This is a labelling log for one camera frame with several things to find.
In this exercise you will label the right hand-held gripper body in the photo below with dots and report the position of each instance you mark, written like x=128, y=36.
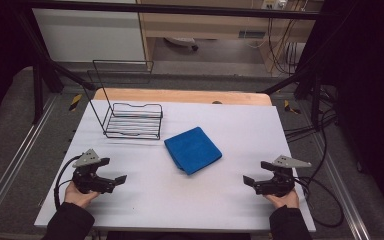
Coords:
x=278, y=181

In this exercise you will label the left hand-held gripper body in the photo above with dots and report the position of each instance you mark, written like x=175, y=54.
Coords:
x=86, y=178

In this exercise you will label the blue towel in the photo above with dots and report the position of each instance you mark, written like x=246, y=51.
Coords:
x=193, y=150

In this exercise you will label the person's right hand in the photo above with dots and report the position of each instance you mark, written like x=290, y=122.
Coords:
x=285, y=200

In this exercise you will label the person's left hand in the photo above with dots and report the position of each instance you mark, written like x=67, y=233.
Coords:
x=78, y=197

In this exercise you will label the yellow black floor tape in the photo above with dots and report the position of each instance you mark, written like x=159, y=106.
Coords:
x=75, y=102
x=290, y=107

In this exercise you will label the white table board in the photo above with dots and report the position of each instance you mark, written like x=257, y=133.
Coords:
x=186, y=200

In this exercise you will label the wooden table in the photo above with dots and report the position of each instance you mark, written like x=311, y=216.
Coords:
x=180, y=96

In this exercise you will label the white cabinet panel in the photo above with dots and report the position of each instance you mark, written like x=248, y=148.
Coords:
x=86, y=35

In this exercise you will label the white slipper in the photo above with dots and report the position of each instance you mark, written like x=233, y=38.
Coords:
x=180, y=41

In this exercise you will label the white power strip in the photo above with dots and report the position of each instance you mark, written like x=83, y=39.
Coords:
x=273, y=4

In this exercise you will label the aluminium floor rail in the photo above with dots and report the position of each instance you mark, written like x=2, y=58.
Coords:
x=343, y=190
x=16, y=160

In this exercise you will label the black metal frame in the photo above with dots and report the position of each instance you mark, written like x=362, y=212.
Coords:
x=166, y=9

